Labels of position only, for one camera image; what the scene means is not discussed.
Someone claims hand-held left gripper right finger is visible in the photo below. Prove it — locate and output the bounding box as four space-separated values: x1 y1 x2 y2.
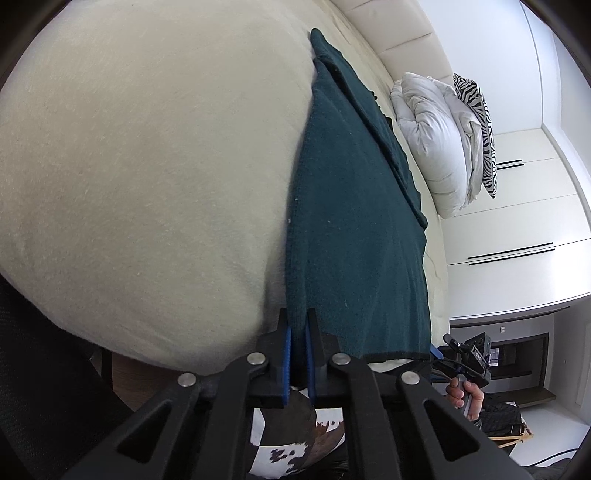
303 308 532 480

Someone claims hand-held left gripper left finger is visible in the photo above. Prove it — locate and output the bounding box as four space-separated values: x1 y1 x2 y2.
60 308 293 480

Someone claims dark green cloth garment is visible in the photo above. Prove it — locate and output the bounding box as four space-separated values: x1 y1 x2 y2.
284 28 433 365

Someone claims person's right hand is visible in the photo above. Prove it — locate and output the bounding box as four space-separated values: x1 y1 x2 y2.
445 375 485 422

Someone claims dark recessed shelf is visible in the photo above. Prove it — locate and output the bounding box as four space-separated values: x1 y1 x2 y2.
450 310 571 408

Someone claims black bag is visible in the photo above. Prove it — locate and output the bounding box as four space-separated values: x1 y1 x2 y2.
475 401 523 437

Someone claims cowhide patterned rug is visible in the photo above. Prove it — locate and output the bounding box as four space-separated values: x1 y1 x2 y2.
248 387 347 477

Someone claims white folded duvet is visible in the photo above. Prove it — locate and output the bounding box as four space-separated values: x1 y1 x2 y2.
390 71 485 219

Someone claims cream bed mattress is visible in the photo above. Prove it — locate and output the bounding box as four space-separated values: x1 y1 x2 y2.
0 0 450 376

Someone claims zebra striped pillow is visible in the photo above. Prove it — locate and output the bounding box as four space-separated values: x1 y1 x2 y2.
452 73 498 199

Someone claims white upholstered headboard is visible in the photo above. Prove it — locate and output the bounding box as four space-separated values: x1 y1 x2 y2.
328 0 455 88

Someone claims wooden frame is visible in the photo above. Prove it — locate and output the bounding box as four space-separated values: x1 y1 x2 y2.
492 418 534 448

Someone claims black cable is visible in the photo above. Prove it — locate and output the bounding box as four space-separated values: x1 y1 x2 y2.
526 445 583 468

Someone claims white wardrobe with black handles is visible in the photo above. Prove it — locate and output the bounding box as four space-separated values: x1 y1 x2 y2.
436 127 591 321

